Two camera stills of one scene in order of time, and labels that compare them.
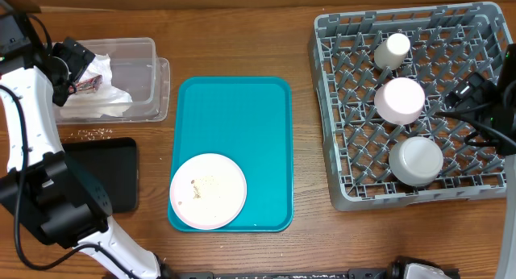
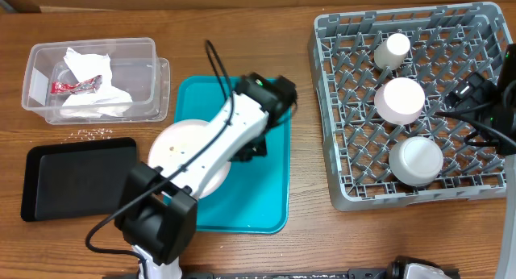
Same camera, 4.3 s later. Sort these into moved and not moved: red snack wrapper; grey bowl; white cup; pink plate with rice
Moved: pink plate with rice
Not moved: grey bowl; red snack wrapper; white cup
